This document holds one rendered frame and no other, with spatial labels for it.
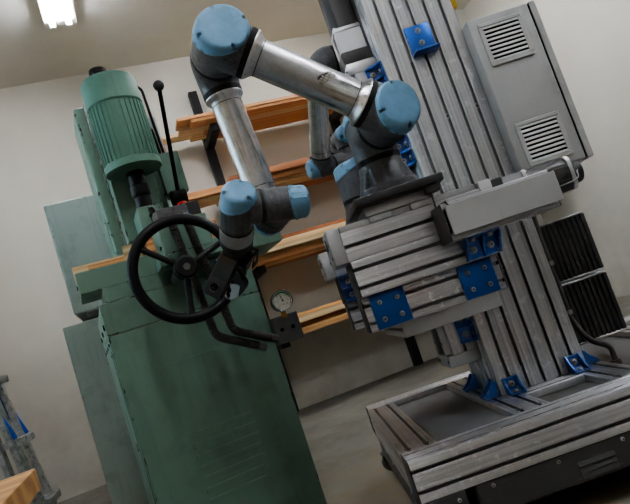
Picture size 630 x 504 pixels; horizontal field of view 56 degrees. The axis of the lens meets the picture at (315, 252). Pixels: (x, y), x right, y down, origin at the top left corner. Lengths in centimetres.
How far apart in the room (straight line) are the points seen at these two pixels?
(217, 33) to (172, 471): 111
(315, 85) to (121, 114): 78
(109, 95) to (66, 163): 247
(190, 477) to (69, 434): 253
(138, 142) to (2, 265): 252
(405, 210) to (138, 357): 82
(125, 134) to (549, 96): 124
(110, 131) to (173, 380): 78
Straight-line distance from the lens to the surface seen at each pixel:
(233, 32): 136
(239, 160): 143
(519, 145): 174
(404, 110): 140
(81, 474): 424
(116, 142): 194
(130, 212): 204
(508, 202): 141
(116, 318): 172
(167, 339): 173
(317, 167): 228
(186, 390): 173
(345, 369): 440
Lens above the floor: 59
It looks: 6 degrees up
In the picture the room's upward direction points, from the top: 18 degrees counter-clockwise
